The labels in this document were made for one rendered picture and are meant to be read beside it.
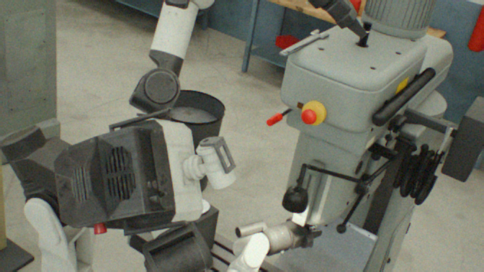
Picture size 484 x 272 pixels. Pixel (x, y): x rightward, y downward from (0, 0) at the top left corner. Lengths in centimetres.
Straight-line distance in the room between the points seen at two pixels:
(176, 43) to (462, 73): 473
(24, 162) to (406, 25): 112
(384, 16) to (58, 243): 112
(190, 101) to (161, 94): 265
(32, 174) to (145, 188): 41
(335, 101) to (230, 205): 263
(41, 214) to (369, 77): 92
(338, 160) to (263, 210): 240
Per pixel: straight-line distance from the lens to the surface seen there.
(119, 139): 128
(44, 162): 154
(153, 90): 137
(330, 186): 165
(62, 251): 165
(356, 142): 151
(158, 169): 131
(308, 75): 140
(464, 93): 599
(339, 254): 227
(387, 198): 213
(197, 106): 403
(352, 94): 136
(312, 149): 162
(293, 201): 156
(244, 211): 392
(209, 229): 211
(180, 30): 144
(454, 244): 429
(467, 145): 178
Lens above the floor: 238
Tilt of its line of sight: 30 degrees down
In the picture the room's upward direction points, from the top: 11 degrees clockwise
